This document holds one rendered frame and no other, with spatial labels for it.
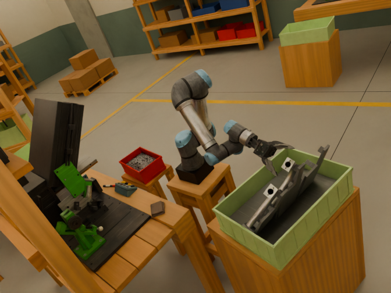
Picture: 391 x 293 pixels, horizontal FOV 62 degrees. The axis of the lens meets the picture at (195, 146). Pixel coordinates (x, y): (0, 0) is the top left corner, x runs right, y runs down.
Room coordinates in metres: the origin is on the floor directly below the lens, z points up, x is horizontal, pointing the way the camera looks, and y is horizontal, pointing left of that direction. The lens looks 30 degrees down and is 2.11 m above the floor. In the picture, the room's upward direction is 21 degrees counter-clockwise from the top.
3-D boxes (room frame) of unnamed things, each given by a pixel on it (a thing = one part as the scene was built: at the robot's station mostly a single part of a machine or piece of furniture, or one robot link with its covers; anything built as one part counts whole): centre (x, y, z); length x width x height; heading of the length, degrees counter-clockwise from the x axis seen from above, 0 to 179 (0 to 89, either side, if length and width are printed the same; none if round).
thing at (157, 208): (1.52, 0.34, 0.91); 0.10 x 0.08 x 0.03; 178
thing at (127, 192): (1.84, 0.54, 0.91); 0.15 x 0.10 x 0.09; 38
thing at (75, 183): (1.79, 0.80, 1.17); 0.13 x 0.12 x 0.20; 38
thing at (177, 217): (1.98, 0.67, 0.82); 1.50 x 0.14 x 0.15; 38
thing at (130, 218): (1.81, 0.89, 0.89); 1.10 x 0.42 x 0.02; 38
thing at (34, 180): (1.81, 1.07, 1.07); 0.30 x 0.18 x 0.34; 38
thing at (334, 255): (1.30, -0.32, 0.39); 0.68 x 0.52 x 0.79; 118
